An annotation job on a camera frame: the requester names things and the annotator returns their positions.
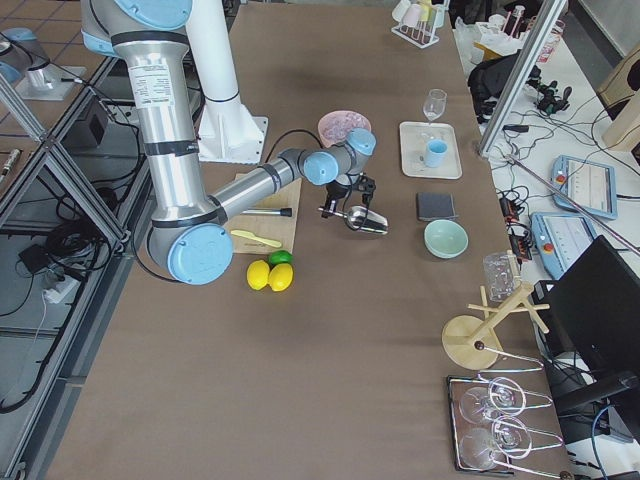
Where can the black backpack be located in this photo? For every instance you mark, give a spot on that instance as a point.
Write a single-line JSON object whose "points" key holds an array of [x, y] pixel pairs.
{"points": [[487, 80]]}

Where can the pink cup in rack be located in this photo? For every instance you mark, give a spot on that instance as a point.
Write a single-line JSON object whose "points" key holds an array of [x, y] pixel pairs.
{"points": [[411, 16]]}

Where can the dark grey cloth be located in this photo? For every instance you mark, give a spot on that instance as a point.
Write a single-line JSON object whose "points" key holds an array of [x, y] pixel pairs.
{"points": [[434, 206]]}

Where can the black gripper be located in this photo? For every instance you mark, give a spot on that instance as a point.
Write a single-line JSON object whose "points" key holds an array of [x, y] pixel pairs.
{"points": [[336, 190]]}

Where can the green lime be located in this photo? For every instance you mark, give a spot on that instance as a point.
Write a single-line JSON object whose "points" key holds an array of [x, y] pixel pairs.
{"points": [[280, 257]]}

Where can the pink bowl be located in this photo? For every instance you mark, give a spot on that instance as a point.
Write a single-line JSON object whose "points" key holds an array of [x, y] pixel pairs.
{"points": [[326, 117]]}

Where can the wooden glass stand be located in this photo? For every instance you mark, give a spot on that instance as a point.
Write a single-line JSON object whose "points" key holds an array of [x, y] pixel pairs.
{"points": [[472, 342]]}

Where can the glass holder tray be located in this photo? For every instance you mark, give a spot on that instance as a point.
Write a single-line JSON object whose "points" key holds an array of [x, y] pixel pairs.
{"points": [[489, 436]]}

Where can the cream serving tray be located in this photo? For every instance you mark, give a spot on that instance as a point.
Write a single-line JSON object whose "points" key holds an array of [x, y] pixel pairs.
{"points": [[413, 144]]}

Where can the glass mug on stand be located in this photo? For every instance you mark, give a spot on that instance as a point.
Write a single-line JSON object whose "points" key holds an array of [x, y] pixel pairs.
{"points": [[501, 275]]}

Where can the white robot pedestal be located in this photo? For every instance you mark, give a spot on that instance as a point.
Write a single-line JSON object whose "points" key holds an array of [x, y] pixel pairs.
{"points": [[227, 132]]}

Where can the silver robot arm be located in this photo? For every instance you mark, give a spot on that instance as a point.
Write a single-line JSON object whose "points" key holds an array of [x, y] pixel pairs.
{"points": [[195, 198]]}

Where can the blue teach pendant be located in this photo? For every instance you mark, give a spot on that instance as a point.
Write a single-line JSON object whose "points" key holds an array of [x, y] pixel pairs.
{"points": [[589, 184], [561, 239]]}

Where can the metal muddler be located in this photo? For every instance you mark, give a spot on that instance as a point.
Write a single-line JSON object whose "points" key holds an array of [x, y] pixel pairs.
{"points": [[278, 212]]}

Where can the wine glass on tray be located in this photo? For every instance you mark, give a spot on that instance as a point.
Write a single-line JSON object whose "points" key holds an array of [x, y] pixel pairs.
{"points": [[433, 108]]}

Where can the blue cup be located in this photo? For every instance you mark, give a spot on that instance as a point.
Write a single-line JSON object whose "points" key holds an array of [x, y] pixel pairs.
{"points": [[435, 153]]}

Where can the metal ice scoop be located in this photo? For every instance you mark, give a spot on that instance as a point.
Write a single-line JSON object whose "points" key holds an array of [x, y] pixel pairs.
{"points": [[360, 219]]}

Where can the wooden cutting board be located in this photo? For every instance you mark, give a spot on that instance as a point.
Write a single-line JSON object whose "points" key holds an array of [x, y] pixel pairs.
{"points": [[274, 227]]}

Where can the clear ice cubes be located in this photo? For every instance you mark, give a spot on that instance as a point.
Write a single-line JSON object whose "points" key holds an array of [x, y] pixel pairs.
{"points": [[337, 127]]}

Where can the aluminium frame post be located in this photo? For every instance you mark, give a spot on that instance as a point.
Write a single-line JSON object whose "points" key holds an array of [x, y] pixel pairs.
{"points": [[548, 14]]}

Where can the yellow plastic knife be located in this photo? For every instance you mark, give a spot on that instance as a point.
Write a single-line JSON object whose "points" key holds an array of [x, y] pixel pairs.
{"points": [[252, 236]]}

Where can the green bowl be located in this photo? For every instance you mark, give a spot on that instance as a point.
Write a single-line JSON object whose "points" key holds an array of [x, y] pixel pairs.
{"points": [[445, 239]]}

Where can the white cup rack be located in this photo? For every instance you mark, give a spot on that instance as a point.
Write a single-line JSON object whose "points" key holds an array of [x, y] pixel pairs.
{"points": [[432, 18]]}

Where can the black monitor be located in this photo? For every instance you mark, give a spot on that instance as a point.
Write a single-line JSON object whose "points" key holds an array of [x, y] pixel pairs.
{"points": [[597, 303]]}

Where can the yellow lemon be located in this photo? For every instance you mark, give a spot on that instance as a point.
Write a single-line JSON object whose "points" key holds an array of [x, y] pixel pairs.
{"points": [[281, 277], [257, 274]]}

